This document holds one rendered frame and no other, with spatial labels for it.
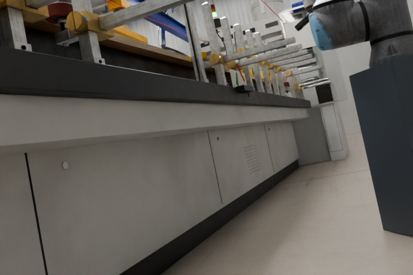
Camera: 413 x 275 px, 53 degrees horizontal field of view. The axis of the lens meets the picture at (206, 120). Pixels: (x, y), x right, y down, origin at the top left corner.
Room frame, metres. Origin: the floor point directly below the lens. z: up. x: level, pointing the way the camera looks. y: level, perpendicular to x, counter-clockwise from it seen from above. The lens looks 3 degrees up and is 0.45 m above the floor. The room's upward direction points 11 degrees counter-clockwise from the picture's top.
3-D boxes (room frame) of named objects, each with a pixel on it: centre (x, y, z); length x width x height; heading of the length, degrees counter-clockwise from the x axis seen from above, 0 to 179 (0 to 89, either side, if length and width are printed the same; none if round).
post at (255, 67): (2.68, -0.39, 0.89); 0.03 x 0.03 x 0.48; 68
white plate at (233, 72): (2.18, -0.21, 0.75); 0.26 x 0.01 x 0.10; 158
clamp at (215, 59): (2.00, -0.12, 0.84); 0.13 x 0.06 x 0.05; 158
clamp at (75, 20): (1.07, 0.25, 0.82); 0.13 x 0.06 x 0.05; 158
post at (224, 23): (2.21, -0.20, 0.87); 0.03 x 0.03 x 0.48; 68
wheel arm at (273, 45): (1.98, -0.21, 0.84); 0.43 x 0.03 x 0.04; 68
